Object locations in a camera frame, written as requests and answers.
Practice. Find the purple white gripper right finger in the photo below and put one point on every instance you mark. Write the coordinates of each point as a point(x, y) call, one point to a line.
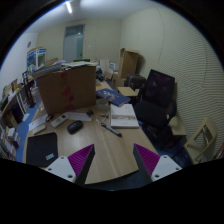
point(154, 166)

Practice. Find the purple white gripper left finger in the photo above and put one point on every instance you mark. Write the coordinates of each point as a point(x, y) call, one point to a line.
point(75, 167)

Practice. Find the black IBM mouse pad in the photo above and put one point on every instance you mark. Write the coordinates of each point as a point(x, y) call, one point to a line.
point(42, 150)

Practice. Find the black computer mouse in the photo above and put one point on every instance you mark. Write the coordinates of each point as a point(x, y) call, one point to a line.
point(74, 127)

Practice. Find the light wooden folding chair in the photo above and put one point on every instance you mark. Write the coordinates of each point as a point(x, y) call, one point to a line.
point(201, 141)

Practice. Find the white remote control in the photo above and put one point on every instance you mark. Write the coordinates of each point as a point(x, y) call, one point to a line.
point(59, 120)

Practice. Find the white paper sheet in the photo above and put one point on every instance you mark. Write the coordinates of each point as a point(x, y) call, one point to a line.
point(78, 116)

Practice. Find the black marker pen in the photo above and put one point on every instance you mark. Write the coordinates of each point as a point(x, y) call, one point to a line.
point(111, 129)

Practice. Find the white keyboard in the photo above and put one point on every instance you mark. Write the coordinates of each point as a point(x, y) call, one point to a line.
point(36, 123)

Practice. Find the white closed book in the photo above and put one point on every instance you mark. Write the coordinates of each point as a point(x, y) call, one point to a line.
point(123, 117)

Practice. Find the black office chair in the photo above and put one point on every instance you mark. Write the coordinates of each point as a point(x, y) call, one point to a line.
point(155, 104)

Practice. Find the clear glass jar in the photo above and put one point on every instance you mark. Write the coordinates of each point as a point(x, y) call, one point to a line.
point(102, 104)

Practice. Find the dark blue book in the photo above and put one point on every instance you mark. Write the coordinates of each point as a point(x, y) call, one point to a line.
point(113, 97)

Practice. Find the large brown cardboard box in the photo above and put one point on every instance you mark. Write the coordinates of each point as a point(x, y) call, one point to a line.
point(67, 90)

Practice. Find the small wooden side table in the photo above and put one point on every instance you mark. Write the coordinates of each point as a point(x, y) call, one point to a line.
point(127, 91)

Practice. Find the tall open cardboard box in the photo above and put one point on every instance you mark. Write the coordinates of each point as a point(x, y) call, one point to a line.
point(128, 62)

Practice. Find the blue white printed box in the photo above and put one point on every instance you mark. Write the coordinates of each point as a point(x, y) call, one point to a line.
point(36, 59)

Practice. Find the white door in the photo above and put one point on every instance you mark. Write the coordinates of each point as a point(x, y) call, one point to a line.
point(73, 43)

